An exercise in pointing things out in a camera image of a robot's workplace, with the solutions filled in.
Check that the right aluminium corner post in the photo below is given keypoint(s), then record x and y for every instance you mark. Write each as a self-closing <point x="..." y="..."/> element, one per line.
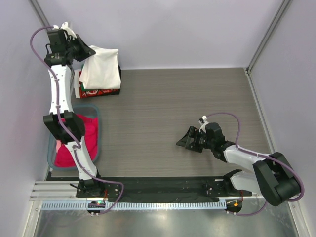
<point x="281" y="11"/>

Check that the aluminium frame rail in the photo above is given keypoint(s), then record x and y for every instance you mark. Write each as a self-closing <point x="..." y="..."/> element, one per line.
<point x="53" y="190"/>

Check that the slotted grey cable duct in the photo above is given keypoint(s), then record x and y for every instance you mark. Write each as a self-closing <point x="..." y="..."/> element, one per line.
<point x="122" y="206"/>

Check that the grey laundry basket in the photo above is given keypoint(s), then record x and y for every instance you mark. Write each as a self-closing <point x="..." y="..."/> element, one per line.
<point x="88" y="110"/>

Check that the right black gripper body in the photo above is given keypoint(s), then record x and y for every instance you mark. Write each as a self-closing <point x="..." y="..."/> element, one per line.
<point x="207" y="142"/>

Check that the aluminium corner post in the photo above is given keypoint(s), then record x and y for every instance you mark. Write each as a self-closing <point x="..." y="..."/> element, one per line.
<point x="281" y="11"/>
<point x="45" y="27"/>

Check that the left aluminium corner post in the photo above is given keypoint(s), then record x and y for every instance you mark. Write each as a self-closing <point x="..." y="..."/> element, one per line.
<point x="45" y="27"/>

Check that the folded red printed t-shirt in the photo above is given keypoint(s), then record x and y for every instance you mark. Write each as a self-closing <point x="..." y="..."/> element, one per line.
<point x="95" y="93"/>

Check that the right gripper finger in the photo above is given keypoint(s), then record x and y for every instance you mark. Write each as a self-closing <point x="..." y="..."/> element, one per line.
<point x="187" y="144"/>
<point x="190" y="135"/>

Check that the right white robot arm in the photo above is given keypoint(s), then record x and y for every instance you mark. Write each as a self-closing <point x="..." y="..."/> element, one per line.
<point x="269" y="175"/>

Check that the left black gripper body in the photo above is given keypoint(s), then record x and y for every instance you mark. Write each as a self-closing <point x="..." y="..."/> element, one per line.
<point x="70" y="48"/>

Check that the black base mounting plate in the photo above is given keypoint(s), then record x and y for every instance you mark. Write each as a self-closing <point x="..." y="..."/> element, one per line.
<point x="197" y="189"/>

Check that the white printed t-shirt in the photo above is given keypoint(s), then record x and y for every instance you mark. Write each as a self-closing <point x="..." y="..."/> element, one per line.
<point x="98" y="70"/>

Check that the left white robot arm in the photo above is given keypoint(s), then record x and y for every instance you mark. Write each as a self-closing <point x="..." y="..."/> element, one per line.
<point x="62" y="122"/>

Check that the folded white t-shirt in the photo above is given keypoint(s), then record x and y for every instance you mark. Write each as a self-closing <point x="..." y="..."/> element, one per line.
<point x="76" y="83"/>

